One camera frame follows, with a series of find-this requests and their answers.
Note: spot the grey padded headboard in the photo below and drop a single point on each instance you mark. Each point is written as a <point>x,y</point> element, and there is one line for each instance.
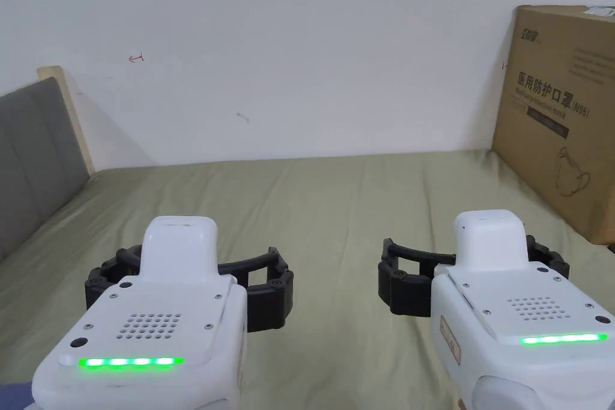
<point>33,150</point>

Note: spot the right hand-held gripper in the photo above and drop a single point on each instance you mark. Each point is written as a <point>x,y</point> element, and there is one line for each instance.
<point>528,314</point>

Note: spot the bed with pale green sheet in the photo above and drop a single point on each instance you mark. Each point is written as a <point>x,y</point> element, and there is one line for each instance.
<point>312,198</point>

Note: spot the large brown cardboard carton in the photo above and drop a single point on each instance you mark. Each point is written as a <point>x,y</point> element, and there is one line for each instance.
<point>552,165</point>

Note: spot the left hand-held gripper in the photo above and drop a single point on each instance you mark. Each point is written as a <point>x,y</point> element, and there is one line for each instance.
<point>158,304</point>

